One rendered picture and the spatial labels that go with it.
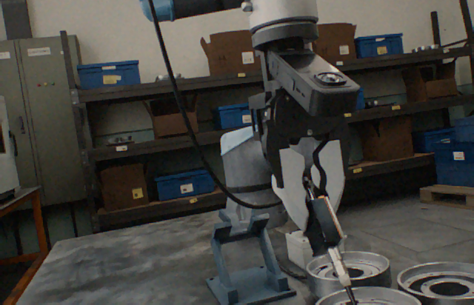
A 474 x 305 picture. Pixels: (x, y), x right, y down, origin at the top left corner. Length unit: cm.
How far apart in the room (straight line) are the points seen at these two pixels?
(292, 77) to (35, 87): 395
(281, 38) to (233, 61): 366
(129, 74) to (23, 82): 94
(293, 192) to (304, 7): 19
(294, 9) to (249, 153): 56
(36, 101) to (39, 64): 33
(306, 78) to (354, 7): 494
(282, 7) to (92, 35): 415
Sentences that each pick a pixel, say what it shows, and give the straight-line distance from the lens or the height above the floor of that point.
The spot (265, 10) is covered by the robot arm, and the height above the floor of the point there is 115.
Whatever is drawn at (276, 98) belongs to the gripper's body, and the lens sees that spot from 45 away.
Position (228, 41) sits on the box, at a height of 179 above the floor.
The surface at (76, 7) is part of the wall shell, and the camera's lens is 464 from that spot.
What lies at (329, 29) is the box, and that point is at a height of 181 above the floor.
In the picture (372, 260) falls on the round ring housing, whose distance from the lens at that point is 64.
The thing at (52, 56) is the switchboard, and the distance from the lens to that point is 431.
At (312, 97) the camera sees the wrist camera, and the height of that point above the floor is 105.
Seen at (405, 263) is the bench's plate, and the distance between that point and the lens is 72.
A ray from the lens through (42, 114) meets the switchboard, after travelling 426.
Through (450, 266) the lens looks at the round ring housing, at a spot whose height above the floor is 84.
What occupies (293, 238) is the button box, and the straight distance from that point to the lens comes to 73.
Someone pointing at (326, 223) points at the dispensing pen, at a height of 93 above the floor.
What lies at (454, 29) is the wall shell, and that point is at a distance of 602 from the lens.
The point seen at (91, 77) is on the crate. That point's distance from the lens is 398.
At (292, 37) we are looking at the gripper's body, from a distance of 46.
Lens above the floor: 104
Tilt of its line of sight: 3 degrees down
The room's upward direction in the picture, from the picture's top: 8 degrees counter-clockwise
